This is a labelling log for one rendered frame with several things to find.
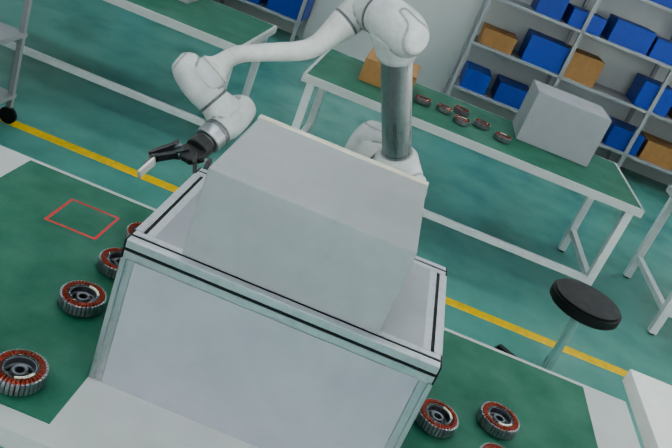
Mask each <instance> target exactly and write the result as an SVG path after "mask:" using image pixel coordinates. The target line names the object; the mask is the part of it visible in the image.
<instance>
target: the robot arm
mask: <svg viewBox="0 0 672 448"><path fill-rule="evenodd" d="M362 30H364V31H366V32H368V33H370V38H371V41H372V44H373V47H374V50H375V53H376V57H377V58H378V60H379V61H380V64H381V123H380V122H377V121H374V120H369V121H367V122H364V123H362V124H361V125H360V126H359V127H358V128H357V129H356V130H355V131H354V132H353V133H352V135H351V136H350V138H349V140H348V141H347V143H346V145H345V147H344V148H346V149H348V150H351V151H353V152H356V153H358V154H361V155H363V156H365V157H368V158H370V159H373V160H375V161H378V162H380V163H383V164H385V165H388V166H390V167H393V168H395V169H397V170H400V171H402V172H405V173H407V174H410V175H412V176H415V177H417V178H420V179H422V180H424V181H426V178H425V177H424V176H423V172H422V168H421V165H420V161H419V157H418V153H417V151H416V150H415V149H414V148H413V147H411V130H412V78H413V61H414V60H415V58H416V57H417V55H419V54H420V53H422V52H423V51H424V50H425V48H426V47H427V45H428V42H429V38H430V32H429V28H428V26H427V24H426V22H425V20H424V18H423V17H422V16H421V15H420V13H419V12H417V11H416V10H415V9H414V8H413V7H411V6H410V5H409V4H407V3H406V2H404V1H403V0H344V1H343V2H342V3H341V4H340V5H339V6H338V7H337V8H336V9H335V10H334V11H333V13H332V14H331V15H330V16H329V18H328V19H327V20H326V21H325V23H324V24H323V25H322V26H321V27H320V28H319V30H318V31H317V32H316V33H315V34H314V35H312V36H311V37H309V38H307V39H304V40H301V41H295V42H279V43H259V44H244V45H238V46H234V47H230V48H228V49H226V50H224V51H222V52H220V53H218V54H216V55H214V56H203V57H199V56H198V55H197V54H195V53H191V52H184V53H182V54H181V55H180V56H179V57H178V58H177V59H176V61H175V62H174V63H173V64H172V73H173V76H174V78H175V81H176V82H177V84H178V86H179V87H180V89H181V91H182V92H183V93H184V95H185V96H186V97H187V98H188V99H189V100H190V102H191V103H192V104H193V105H195V106H196V107H197V108H198V109H199V110H200V111H201V112H202V114H203V115H204V117H205V119H206V122H205V123H204V124H203V125H202V126H200V127H199V128H198V129H197V130H196V133H195V135H194V136H193V137H191V138H190V139H189V140H188V142H187V143H186V144H181V143H180V142H179V139H176V140H174V141H173V142H171V143H168V144H165V145H162V146H159V147H156V148H153V149H150V150H148V155H149V158H148V159H147V160H146V161H145V162H144V163H143V166H142V167H141V168H140V169H139V170H137V174H138V178H141V177H142V176H143V175H145V174H146V173H147V172H148V171H149V170H150V169H151V168H153V167H154V166H155V165H156V162H159V161H166V160H172V159H176V160H180V159H181V161H183V162H186V163H187V164H188V165H193V174H194V173H195V172H196V171H197V164H198V163H203V162H204V167H203V169H206V170H208V168H209V167H210V166H211V165H212V159H211V158H209V159H207V158H208V157H209V156H210V155H211V154H212V153H216V152H218V151H219V150H220V149H221V148H222V147H223V146H224V145H226V144H227V143H228V142H229V141H230V140H232V139H235V138H236V137H237V136H239V135H240V134H241V133H242V132H243V131H244V130H245V129H246V128H247V127H248V125H249V124H250V123H251V121H252V120H253V118H254V117H255V114H256V107H255V104H254V102H253V101H252V99H251V98H249V97H248V96H246V95H234V96H233V95H231V94H230V93H228V92H227V91H226V90H225V88H224V87H223V86H224V84H225V83H226V82H227V75H228V72H229V71H230V70H231V69H232V68H233V67H234V66H236V65H237V64H240V63H245V62H290V61H304V60H309V59H312V58H315V57H318V56H320V55H322V54H324V53H326V52H328V51H329V50H331V49H332V48H334V47H336V46H337V45H339V44H341V43H342V42H344V41H346V40H348V39H350V38H351V37H353V36H355V35H356V34H357V33H359V32H360V31H362ZM224 90H225V91H224ZM218 95H219V96H218ZM217 96H218V97H217ZM212 100H213V101H212ZM211 101H212V102H211ZM205 106H206V107H205ZM204 107H205V108H204ZM178 148H180V149H178ZM178 153H180V155H178ZM156 157H157V158H156Z"/></svg>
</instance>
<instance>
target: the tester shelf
mask: <svg viewBox="0 0 672 448"><path fill-rule="evenodd" d="M207 171H208V170H206V169H203V168H201V167H200V168H199V169H198V170H197V171H196V172H195V173H194V174H193V175H192V176H191V177H190V178H189V179H188V180H187V181H186V182H184V183H183V184H182V185H181V186H180V187H179V188H178V189H177V190H176V191H175V192H174V193H173V194H172V195H171V196H170V197H169V198H168V199H167V200H166V201H165V202H164V203H162V204H161V205H160V206H159V207H158V208H157V209H156V210H155V211H154V212H153V213H152V214H151V215H150V216H149V217H148V218H147V219H146V220H145V221H144V222H143V223H142V224H141V225H139V226H138V227H137V228H136V229H135V230H134V231H133V232H132V233H131V234H130V235H129V236H128V237H127V238H126V239H125V243H124V246H123V250H122V254H121V257H123V258H126V259H128V260H131V261H133V262H136V263H138V264H140V265H143V266H145V267H148V268H150V269H152V270H155V271H157V272H160V273H162V274H165V275H167V276H169V277H172V278H174V279H177V280H179V281H182V282H184V283H186V284H189V285H191V286H194V287H196V288H199V289H201V290H203V291H206V292H208V293H211V294H213V295H216V296H218V297H220V298H223V299H225V300H228V301H230V302H233V303H235V304H237V305H240V306H242V307H245V308H247V309H250V310H252V311H254V312H257V313H259V314H262V315H264V316H266V317H269V318H271V319H274V320H276V321H279V322H281V323H283V324H286V325H288V326H291V327H293V328H296V329H298V330H300V331H303V332H305V333H308V334H310V335H313V336H315V337H317V338H320V339H322V340H325V341H327V342H330V343H332V344H334V345H337V346H339V347H342V348H344V349H347V350H349V351H351V352H354V353H356V354H359V355H361V356H364V357H366V358H368V359H371V360H373V361H376V362H378V363H380V364H383V365H385V366H388V367H390V368H393V369H395V370H397V371H400V372H402V373H405V374H407V375H410V376H412V377H414V378H417V379H419V380H422V381H424V382H427V383H429V384H431V385H433V384H434V383H435V381H436V379H437V377H438V375H439V373H440V371H441V369H442V354H443V335H444V317H445V299H446V280H447V268H445V267H443V266H440V265H438V264H436V263H433V262H431V261H428V260H426V259H423V258H421V257H418V256H415V259H414V261H413V263H412V265H411V267H410V269H409V271H408V274H407V276H406V278H405V280H404V282H403V284H402V286H401V289H400V291H399V293H398V295H397V297H396V299H395V301H394V303H393V306H392V308H391V310H390V312H389V314H388V316H387V318H386V321H385V323H384V325H383V327H382V329H381V331H380V333H379V335H377V334H375V333H372V332H370V331H368V330H365V329H363V328H360V327H358V326H355V325H353V324H351V323H348V322H346V321H343V320H341V319H338V318H336V317H334V316H331V315H329V314H326V313H324V312H321V311H319V310H317V309H314V308H312V307H309V306H307V305H304V304H302V303H300V302H297V301H295V300H292V299H290V298H287V297H285V296H283V295H280V294H278V293H275V292H273V291H270V290H268V289H265V288H263V287H261V286H258V285H256V284H253V283H251V282H248V281H246V280H244V279H241V278H239V277H236V276H234V275H231V274H229V273H227V272H224V271H222V270H219V269H217V268H214V267H212V266H210V265H207V264H205V263H202V262H200V261H197V260H195V259H193V258H190V257H188V256H185V255H183V254H182V252H183V249H184V246H185V242H186V239H187V236H188V233H189V229H190V226H191V223H192V220H193V217H194V213H195V210H196V207H197V204H198V200H199V197H200V194H201V191H202V188H203V184H204V181H205V178H206V175H207Z"/></svg>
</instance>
